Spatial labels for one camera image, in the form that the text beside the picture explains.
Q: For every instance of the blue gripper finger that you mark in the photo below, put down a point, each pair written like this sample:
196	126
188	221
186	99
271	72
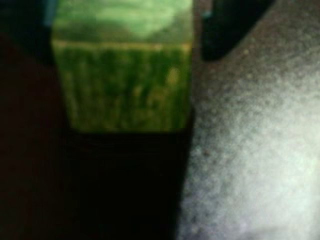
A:
30	22
222	32

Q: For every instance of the green square wooden block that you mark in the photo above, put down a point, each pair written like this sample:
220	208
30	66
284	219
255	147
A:
125	85

